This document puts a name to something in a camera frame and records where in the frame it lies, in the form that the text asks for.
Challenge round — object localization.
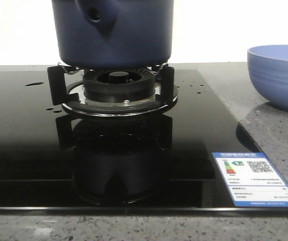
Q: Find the black glass gas hob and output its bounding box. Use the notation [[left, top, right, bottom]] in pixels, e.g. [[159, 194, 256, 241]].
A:
[[0, 69, 288, 216]]

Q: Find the black gas burner head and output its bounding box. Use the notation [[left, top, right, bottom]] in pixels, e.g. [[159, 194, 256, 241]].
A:
[[82, 68, 155, 103]]

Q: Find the blue energy rating label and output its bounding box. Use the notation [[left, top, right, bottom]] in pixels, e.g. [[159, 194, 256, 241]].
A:
[[213, 152, 288, 208]]

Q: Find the light blue bowl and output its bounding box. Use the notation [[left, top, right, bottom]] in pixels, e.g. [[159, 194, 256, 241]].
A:
[[247, 45, 288, 111]]

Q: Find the dark blue cooking pot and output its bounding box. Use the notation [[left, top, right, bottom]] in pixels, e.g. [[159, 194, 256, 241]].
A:
[[52, 1, 174, 69]]

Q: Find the black pot support grate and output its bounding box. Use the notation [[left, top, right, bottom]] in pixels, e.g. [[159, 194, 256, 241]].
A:
[[47, 64, 178, 117]]

